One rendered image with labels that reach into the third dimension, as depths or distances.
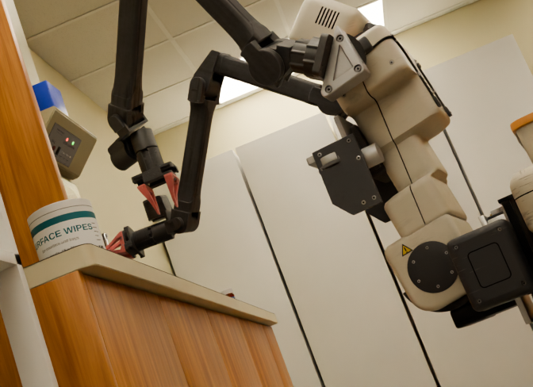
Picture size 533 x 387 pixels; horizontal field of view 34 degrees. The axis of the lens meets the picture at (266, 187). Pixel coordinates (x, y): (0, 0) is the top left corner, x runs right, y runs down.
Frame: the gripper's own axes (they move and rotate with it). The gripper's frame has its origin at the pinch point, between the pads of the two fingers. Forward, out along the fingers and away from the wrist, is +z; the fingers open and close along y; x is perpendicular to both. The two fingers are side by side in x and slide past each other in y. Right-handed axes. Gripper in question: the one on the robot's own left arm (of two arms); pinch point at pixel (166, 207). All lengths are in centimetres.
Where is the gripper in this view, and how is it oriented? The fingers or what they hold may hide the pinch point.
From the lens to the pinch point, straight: 204.6
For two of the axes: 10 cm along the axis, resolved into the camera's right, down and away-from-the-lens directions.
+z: 3.5, 9.0, -2.5
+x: -1.7, -2.1, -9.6
